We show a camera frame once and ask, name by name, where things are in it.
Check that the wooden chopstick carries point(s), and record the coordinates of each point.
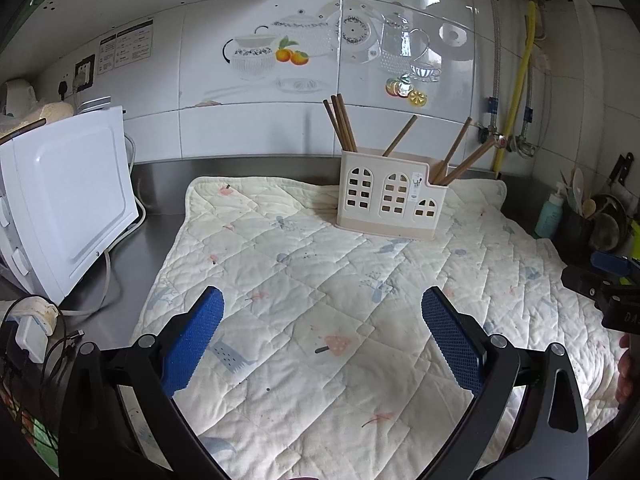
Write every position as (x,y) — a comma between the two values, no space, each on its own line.
(437,172)
(468,162)
(458,140)
(346,123)
(400,135)
(341,124)
(336,125)

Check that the wall power socket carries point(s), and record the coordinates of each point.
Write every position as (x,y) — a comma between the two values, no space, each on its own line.
(84,73)

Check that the person's right hand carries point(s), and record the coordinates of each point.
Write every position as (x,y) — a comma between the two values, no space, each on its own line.
(625,384)

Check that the white quilted mat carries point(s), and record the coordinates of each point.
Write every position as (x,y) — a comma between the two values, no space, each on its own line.
(322,366)

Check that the black utensil crock with spoons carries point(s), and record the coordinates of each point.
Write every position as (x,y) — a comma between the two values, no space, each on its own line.
(594,223)

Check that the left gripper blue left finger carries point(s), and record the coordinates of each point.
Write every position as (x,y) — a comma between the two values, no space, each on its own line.
(185,338)

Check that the white microwave oven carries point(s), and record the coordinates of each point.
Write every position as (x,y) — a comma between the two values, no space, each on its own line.
(66,195)

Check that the teal spray bottle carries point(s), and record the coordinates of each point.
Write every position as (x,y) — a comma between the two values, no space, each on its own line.
(551,213)

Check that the lime green dish rack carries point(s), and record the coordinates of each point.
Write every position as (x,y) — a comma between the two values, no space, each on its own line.
(631,247)

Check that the white power adapter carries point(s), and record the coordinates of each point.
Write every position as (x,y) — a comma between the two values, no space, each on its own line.
(36,321)

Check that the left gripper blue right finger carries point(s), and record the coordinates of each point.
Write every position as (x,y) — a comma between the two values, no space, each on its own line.
(463,353)

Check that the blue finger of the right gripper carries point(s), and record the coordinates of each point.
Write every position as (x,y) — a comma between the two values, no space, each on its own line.
(585,283)
(616,265)

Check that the white plastic utensil holder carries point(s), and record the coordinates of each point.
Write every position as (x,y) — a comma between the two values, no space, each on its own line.
(388,195)

